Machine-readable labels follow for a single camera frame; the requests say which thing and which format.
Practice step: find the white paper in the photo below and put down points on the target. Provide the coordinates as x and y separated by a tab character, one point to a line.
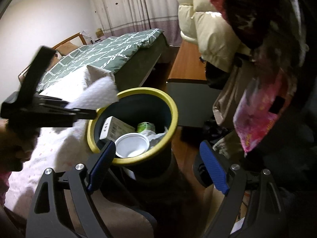
154	138

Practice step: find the wooden desk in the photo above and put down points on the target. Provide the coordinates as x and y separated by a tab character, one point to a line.
188	67

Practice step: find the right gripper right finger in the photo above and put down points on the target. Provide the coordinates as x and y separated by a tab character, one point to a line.
265	208

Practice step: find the white cardboard box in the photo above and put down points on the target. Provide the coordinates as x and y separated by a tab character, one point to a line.
114	128

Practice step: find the left hand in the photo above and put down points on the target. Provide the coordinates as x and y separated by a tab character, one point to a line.
16	149

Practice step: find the white floral bed sheet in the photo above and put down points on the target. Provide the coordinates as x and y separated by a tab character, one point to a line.
57	148

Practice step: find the wooden headboard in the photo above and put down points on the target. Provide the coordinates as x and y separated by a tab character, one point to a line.
77	39

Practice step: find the cream puffer jacket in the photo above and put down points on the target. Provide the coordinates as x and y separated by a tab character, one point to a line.
201	24

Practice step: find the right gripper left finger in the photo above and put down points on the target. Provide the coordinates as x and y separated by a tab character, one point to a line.
49	215

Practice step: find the yellow rimmed dark trash bin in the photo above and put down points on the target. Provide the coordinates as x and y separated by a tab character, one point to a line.
135	106

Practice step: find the white plastic cup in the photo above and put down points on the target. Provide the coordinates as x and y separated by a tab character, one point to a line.
131	145

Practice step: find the green patterned quilt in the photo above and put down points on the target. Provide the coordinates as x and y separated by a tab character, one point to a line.
110	54

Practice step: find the brown pillow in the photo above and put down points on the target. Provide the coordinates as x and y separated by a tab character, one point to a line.
66	48

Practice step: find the striped curtain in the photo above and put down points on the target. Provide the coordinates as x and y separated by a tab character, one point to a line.
118	17

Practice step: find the beige bag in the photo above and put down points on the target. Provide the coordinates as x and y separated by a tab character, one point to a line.
227	102

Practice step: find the white tissue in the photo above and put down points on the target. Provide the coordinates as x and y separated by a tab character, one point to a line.
101	93

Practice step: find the pink floral scarf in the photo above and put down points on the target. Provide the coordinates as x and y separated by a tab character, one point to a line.
262	104

